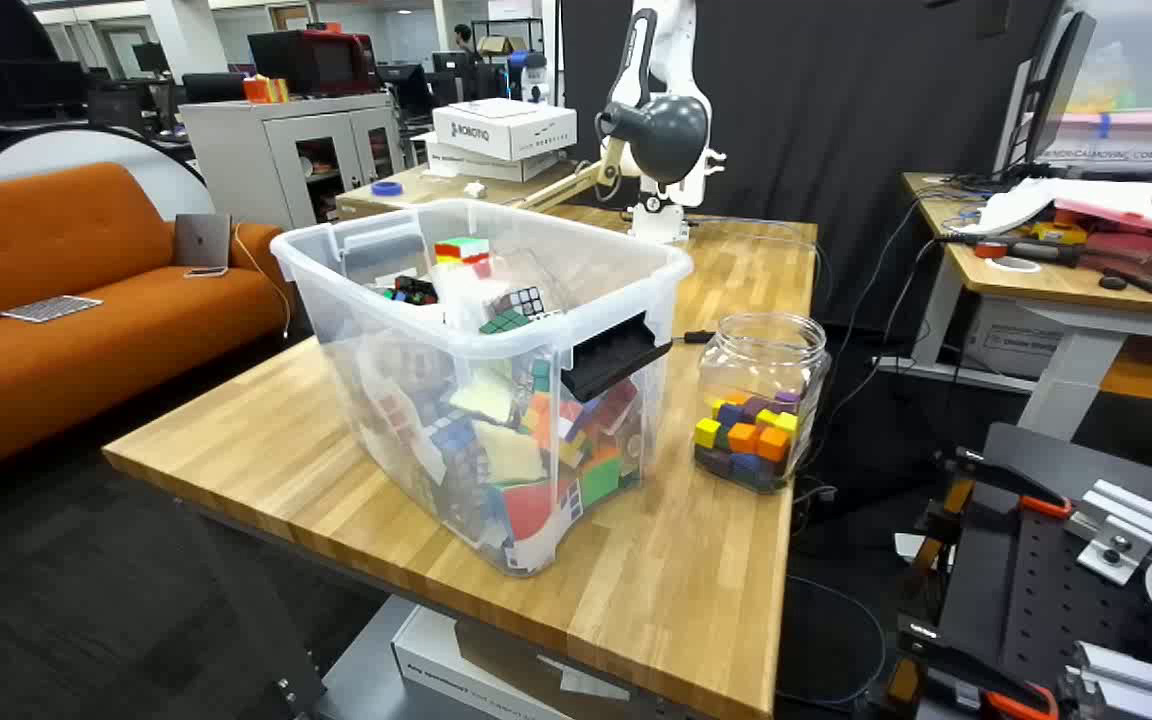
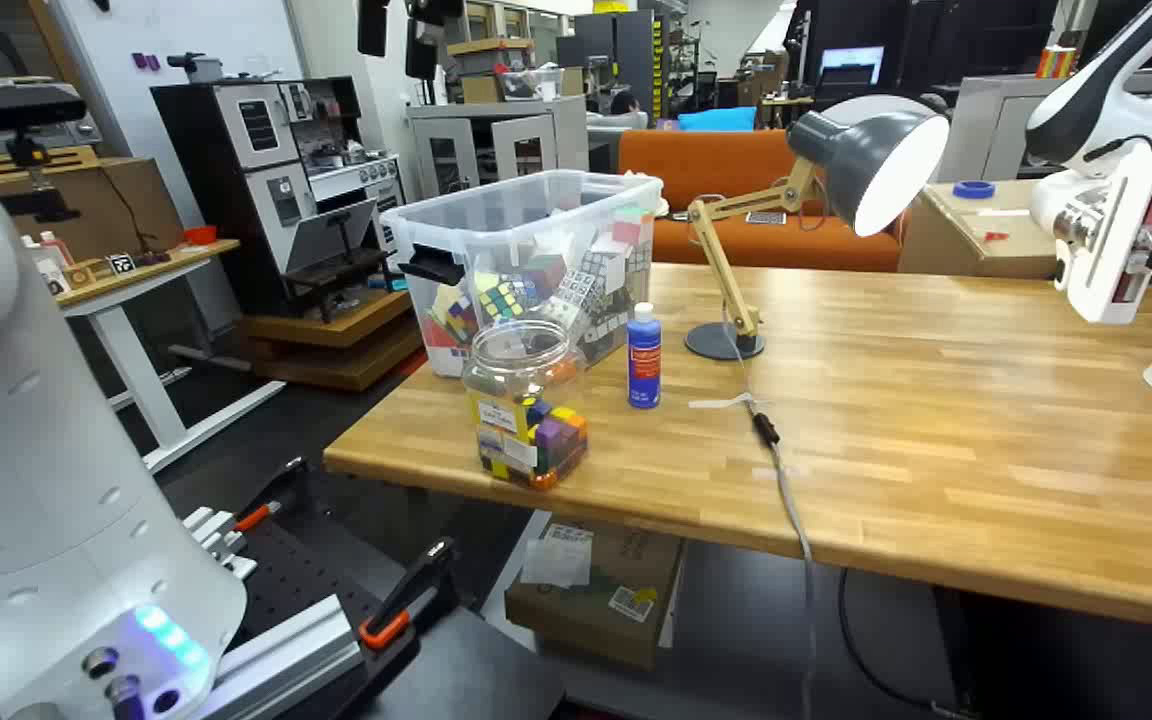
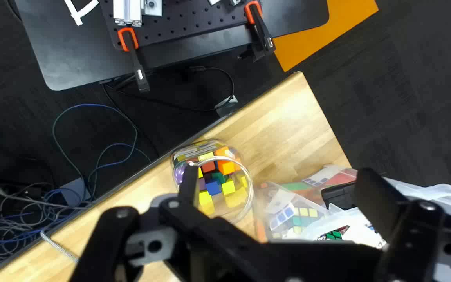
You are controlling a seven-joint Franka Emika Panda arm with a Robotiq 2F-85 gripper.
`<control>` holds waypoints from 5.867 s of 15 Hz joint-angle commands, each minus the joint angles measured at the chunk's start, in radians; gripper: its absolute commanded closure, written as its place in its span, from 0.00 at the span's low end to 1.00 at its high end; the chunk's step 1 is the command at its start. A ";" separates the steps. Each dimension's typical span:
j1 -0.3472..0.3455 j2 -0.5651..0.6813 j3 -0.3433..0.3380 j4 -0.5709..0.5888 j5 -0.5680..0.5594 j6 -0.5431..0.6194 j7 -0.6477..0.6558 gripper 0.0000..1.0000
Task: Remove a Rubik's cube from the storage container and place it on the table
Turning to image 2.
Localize clear plastic storage container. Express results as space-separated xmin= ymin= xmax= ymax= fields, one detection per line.
xmin=377 ymin=166 xmax=669 ymax=383

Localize glass jar of coloured blocks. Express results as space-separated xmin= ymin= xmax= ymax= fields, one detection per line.
xmin=465 ymin=315 xmax=591 ymax=492

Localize blue bottle with white cap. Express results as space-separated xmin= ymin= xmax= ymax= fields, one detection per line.
xmin=623 ymin=298 xmax=669 ymax=411

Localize cardboard box with labels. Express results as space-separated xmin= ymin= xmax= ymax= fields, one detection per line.
xmin=503 ymin=511 xmax=687 ymax=673

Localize white cabinet with glass doors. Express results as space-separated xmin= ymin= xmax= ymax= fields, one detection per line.
xmin=406 ymin=93 xmax=591 ymax=205

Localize low wooden shelf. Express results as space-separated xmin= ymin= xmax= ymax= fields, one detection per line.
xmin=245 ymin=289 xmax=430 ymax=394

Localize orange sofa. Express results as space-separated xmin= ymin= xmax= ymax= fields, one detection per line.
xmin=615 ymin=125 xmax=909 ymax=277

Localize orange and black clamp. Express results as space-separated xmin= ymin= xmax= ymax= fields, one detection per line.
xmin=353 ymin=537 xmax=465 ymax=657
xmin=229 ymin=453 xmax=311 ymax=537

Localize black equipment rack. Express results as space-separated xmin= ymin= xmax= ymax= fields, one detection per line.
xmin=149 ymin=71 xmax=408 ymax=325

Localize aluminium extrusion profile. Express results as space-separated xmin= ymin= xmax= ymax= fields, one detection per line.
xmin=180 ymin=499 xmax=259 ymax=585
xmin=193 ymin=591 xmax=379 ymax=720

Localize blue-lit computer monitor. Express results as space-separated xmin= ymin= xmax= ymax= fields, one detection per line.
xmin=814 ymin=41 xmax=893 ymax=93

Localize white table with wooden top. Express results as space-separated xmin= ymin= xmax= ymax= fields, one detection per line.
xmin=54 ymin=237 xmax=288 ymax=471

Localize large brown cardboard box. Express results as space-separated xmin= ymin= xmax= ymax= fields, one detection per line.
xmin=0 ymin=150 xmax=190 ymax=263

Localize black flat device on stand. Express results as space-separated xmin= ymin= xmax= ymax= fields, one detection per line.
xmin=0 ymin=77 xmax=87 ymax=136

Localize black plug with thin cable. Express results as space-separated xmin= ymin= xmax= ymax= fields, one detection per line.
xmin=687 ymin=389 xmax=829 ymax=720

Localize white wrist camera mount plate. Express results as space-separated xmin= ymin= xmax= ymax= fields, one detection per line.
xmin=1066 ymin=140 xmax=1152 ymax=327

